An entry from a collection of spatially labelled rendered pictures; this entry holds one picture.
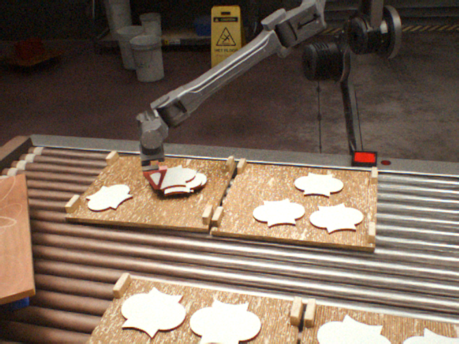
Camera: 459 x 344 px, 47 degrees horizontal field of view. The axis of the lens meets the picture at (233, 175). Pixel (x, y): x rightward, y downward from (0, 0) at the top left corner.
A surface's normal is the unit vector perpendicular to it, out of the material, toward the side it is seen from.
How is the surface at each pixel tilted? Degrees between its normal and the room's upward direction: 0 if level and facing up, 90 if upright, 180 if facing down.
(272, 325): 0
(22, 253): 0
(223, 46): 77
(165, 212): 0
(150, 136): 90
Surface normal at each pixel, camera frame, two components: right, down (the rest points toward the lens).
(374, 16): 0.22, 0.49
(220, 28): -0.21, 0.26
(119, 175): -0.06, -0.86
